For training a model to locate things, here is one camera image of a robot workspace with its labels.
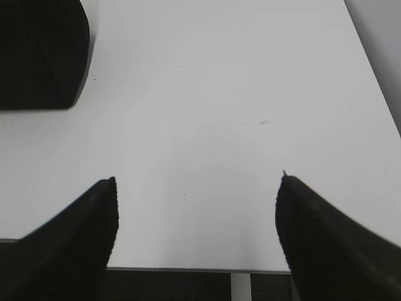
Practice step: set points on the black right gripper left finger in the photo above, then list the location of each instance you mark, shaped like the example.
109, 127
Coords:
65, 258

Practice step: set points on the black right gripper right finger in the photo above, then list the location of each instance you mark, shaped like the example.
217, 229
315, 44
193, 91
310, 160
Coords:
330, 255

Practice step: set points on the black bag with tan straps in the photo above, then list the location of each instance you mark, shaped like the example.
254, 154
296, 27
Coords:
44, 54

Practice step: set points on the white table leg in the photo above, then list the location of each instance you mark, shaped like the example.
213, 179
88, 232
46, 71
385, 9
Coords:
241, 287

